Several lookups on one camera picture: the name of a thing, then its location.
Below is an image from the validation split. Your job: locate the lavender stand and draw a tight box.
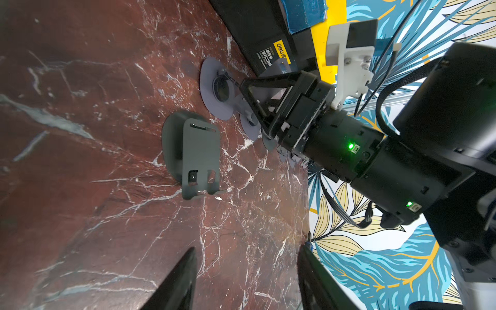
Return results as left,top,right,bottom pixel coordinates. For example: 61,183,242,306
240,109,261,141
200,57,246,121

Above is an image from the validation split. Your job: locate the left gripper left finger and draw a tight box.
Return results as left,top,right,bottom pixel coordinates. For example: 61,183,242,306
141,247,197,310

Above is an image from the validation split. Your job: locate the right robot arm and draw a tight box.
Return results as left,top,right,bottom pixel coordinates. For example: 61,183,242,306
240,42,495,309

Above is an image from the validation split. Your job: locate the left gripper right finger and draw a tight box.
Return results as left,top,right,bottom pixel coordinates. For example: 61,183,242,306
297,245,359,310

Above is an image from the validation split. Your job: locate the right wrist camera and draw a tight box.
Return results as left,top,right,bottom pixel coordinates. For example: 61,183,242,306
325,19,378,111

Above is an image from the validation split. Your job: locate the dark grey stand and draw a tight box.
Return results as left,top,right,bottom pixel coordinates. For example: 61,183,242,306
161,110,223,200
262,131,278,152

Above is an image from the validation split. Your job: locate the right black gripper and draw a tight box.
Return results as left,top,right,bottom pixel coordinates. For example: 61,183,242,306
240,71,335,153

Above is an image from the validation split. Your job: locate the yellow black toolbox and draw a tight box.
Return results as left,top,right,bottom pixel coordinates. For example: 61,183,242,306
211,1,346,84

